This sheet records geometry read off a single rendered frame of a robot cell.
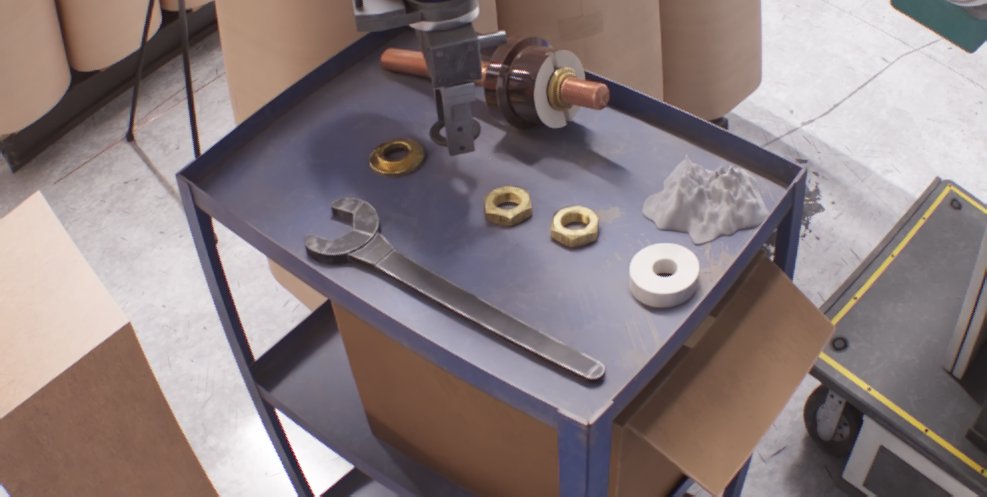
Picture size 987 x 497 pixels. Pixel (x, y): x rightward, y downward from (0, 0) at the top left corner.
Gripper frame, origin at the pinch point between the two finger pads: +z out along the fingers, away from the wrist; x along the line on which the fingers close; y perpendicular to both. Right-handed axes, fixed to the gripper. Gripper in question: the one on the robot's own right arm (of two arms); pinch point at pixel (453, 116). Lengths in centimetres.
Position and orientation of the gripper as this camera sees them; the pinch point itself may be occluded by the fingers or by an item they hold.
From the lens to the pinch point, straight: 118.7
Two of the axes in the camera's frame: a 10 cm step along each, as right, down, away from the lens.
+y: 9.7, -2.0, 1.3
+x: -2.3, -6.1, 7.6
